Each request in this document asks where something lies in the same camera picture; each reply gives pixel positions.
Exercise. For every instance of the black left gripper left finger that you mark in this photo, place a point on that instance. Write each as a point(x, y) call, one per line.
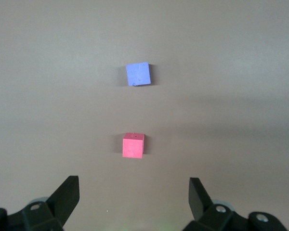
point(65, 199)

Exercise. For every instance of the purple foam block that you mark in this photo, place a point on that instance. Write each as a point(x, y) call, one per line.
point(138, 74)

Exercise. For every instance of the brown table mat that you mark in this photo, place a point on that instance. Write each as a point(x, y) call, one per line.
point(38, 72)

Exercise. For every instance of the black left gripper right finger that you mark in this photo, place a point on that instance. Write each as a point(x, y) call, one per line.
point(198, 199)

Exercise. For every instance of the red foam block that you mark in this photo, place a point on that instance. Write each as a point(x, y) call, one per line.
point(133, 148)

